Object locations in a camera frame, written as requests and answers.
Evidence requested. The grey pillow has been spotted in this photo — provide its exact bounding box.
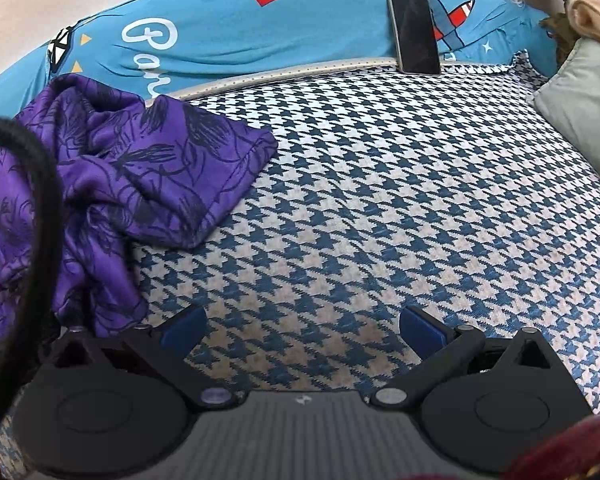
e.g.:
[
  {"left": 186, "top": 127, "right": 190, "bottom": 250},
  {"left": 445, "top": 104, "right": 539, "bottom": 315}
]
[{"left": 531, "top": 38, "right": 600, "bottom": 175}]

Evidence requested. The black smartphone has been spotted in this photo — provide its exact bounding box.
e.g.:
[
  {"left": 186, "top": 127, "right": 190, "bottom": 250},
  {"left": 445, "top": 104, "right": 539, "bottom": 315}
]
[{"left": 388, "top": 0, "right": 441, "bottom": 75}]

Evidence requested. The purple patterned garment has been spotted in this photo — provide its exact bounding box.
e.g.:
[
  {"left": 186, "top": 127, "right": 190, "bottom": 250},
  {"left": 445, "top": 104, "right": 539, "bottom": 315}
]
[{"left": 17, "top": 75, "right": 277, "bottom": 337}]

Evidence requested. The blue cartoon print bedsheet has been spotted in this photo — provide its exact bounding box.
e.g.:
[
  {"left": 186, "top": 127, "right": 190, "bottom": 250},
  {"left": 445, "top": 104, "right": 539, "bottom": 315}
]
[{"left": 0, "top": 0, "right": 557, "bottom": 117}]

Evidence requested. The black braided cable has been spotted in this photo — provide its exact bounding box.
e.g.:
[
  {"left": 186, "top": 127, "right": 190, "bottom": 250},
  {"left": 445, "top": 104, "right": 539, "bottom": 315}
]
[{"left": 0, "top": 118, "right": 64, "bottom": 441}]

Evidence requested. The blue white houndstooth mat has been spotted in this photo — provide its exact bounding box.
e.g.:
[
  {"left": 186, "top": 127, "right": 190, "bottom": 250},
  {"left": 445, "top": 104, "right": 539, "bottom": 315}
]
[{"left": 0, "top": 52, "right": 600, "bottom": 478}]

